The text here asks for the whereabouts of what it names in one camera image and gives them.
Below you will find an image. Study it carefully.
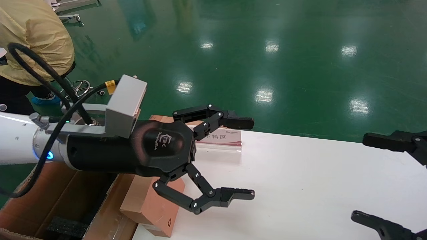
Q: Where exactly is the black stool with chrome base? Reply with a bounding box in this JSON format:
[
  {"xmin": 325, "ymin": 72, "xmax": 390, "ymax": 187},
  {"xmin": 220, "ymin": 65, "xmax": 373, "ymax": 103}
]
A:
[{"xmin": 50, "ymin": 62, "xmax": 105, "ymax": 104}]

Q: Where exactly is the white metal equipment frame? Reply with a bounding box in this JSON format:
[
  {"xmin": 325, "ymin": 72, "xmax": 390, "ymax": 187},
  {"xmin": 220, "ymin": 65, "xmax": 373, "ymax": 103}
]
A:
[{"xmin": 43, "ymin": 0, "xmax": 102, "ymax": 27}]

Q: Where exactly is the large cardboard box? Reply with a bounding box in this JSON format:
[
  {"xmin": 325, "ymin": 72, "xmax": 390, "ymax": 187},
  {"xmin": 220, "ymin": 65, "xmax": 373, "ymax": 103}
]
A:
[{"xmin": 0, "ymin": 162, "xmax": 139, "ymax": 240}]

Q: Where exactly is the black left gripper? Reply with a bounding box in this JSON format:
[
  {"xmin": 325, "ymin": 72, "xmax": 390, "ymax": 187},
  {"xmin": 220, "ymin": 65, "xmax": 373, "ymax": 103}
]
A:
[{"xmin": 65, "ymin": 104, "xmax": 256, "ymax": 215}]

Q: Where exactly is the small cardboard box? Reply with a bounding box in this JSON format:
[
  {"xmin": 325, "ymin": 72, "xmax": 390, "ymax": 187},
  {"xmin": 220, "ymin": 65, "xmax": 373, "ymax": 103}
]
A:
[{"xmin": 119, "ymin": 173, "xmax": 185, "ymax": 238}]

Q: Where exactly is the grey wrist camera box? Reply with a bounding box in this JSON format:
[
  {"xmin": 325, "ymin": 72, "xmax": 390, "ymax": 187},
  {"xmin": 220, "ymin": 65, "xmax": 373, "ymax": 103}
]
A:
[{"xmin": 105, "ymin": 74, "xmax": 148, "ymax": 139}]

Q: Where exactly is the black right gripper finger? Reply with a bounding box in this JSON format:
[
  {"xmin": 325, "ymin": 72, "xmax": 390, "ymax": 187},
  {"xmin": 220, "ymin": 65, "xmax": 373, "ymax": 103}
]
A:
[
  {"xmin": 363, "ymin": 130, "xmax": 427, "ymax": 165},
  {"xmin": 351, "ymin": 210, "xmax": 427, "ymax": 240}
]

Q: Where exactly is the black cable with yellow tag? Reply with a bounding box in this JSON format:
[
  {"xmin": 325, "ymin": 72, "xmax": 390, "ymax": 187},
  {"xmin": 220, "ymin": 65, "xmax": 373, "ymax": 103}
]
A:
[{"xmin": 0, "ymin": 79, "xmax": 120, "ymax": 199}]

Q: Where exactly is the blue shoe cover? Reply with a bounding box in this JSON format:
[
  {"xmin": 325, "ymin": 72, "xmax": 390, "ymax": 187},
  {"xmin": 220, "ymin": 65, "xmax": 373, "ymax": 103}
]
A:
[{"xmin": 32, "ymin": 93, "xmax": 62, "ymax": 106}]

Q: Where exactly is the person in yellow coat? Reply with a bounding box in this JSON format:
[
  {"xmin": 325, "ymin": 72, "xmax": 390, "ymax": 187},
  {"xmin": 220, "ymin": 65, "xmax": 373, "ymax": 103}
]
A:
[{"xmin": 0, "ymin": 0, "xmax": 75, "ymax": 115}]

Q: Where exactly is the grey metal camera bracket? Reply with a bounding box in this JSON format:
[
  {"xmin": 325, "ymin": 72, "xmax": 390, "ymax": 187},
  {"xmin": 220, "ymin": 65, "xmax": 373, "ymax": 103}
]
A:
[{"xmin": 29, "ymin": 103, "xmax": 109, "ymax": 135}]

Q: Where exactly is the black foam block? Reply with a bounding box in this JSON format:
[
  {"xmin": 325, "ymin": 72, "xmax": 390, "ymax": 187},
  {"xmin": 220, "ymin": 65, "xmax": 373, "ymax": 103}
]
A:
[{"xmin": 46, "ymin": 216, "xmax": 88, "ymax": 239}]

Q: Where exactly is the acrylic sign with red card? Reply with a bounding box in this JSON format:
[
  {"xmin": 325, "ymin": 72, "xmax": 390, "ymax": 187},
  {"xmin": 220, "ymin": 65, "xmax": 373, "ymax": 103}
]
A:
[{"xmin": 197, "ymin": 128, "xmax": 242, "ymax": 153}]

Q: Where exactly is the thick black cable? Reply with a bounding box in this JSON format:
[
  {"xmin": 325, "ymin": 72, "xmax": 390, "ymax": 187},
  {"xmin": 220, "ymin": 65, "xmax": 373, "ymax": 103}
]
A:
[{"xmin": 7, "ymin": 42, "xmax": 94, "ymax": 126}]

